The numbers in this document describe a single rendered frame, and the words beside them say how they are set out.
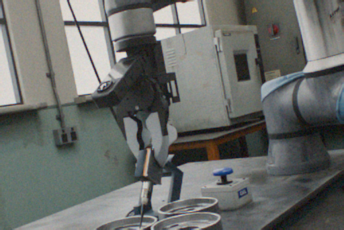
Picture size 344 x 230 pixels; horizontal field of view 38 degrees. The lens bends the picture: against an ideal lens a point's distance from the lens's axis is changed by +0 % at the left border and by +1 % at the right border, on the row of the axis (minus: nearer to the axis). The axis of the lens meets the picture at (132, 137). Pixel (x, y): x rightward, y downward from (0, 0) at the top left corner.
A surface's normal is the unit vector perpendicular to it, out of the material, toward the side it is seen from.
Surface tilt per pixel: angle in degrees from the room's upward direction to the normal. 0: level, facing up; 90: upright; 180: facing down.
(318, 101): 97
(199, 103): 91
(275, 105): 90
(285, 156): 72
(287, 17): 90
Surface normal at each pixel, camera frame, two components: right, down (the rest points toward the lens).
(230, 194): -0.62, 0.16
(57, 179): 0.77, -0.11
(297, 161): -0.29, -0.20
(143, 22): 0.43, -0.02
